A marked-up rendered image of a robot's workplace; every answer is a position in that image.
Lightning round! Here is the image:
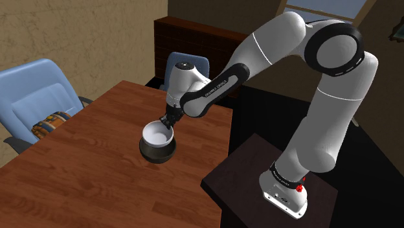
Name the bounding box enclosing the large light blue armchair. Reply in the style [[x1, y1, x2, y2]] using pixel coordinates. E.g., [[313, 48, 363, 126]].
[[0, 58, 94, 155]]

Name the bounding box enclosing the dark brown wooden cabinet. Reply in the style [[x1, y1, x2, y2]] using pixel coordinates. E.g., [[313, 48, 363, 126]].
[[153, 16, 249, 99]]

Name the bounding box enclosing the orange and blue barrel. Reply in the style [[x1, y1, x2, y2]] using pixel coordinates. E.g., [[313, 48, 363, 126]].
[[31, 111, 72, 140]]

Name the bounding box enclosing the blue office chair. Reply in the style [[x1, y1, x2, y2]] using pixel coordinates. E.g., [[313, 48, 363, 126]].
[[159, 51, 210, 93]]

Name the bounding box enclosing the brown wooden table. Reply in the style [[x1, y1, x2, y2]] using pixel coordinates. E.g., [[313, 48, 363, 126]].
[[0, 80, 234, 228]]

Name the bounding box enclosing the black bowl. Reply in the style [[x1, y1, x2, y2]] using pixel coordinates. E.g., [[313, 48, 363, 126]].
[[139, 137, 177, 165]]

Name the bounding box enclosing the window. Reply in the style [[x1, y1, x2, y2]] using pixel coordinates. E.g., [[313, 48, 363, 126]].
[[283, 0, 369, 25]]

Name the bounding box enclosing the white bowl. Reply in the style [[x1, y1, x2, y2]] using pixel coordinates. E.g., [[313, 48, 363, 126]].
[[142, 120, 175, 148]]

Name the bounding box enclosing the dark robot stand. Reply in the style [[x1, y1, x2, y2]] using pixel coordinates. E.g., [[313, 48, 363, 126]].
[[201, 133, 339, 228]]

